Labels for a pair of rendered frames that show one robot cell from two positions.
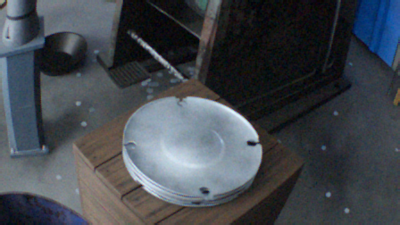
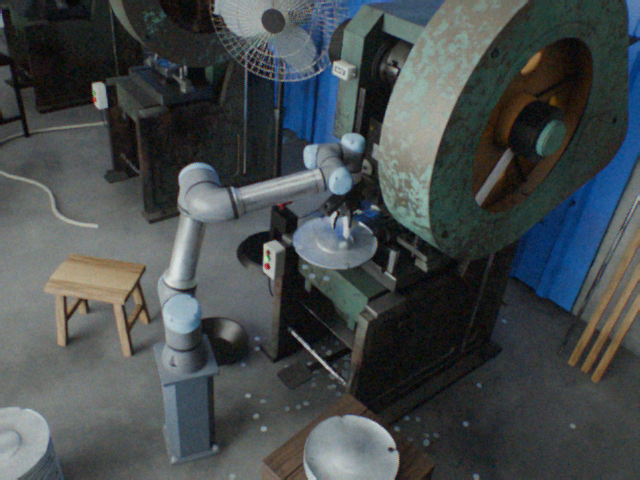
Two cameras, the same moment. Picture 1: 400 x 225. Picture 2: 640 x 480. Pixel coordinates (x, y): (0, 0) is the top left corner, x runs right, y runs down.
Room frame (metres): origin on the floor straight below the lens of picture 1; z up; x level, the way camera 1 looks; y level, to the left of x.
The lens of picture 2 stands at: (-0.35, 0.09, 1.98)
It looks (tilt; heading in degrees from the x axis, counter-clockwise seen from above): 35 degrees down; 4
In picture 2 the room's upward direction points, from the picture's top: 6 degrees clockwise
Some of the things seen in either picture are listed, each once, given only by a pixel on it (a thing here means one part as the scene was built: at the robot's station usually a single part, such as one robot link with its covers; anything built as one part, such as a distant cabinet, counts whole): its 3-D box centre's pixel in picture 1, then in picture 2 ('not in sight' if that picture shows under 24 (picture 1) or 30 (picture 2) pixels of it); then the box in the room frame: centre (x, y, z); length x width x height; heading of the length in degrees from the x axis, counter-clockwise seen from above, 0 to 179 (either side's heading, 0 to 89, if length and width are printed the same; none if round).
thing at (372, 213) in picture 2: not in sight; (383, 223); (1.53, -0.01, 0.76); 0.15 x 0.09 x 0.05; 46
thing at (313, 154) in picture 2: not in sight; (324, 158); (1.32, 0.22, 1.10); 0.11 x 0.11 x 0.08; 26
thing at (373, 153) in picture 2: not in sight; (388, 158); (1.50, 0.01, 1.04); 0.17 x 0.15 x 0.30; 136
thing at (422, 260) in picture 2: not in sight; (417, 245); (1.41, -0.14, 0.76); 0.17 x 0.06 x 0.10; 46
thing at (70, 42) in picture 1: (56, 56); (214, 346); (1.46, 0.63, 0.04); 0.30 x 0.30 x 0.07
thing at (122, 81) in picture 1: (186, 58); (339, 354); (1.43, 0.08, 0.14); 0.59 x 0.10 x 0.05; 136
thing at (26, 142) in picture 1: (21, 89); (188, 401); (1.00, 0.59, 0.23); 0.19 x 0.19 x 0.45; 29
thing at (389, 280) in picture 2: not in sight; (381, 240); (1.53, -0.01, 0.67); 0.45 x 0.30 x 0.06; 46
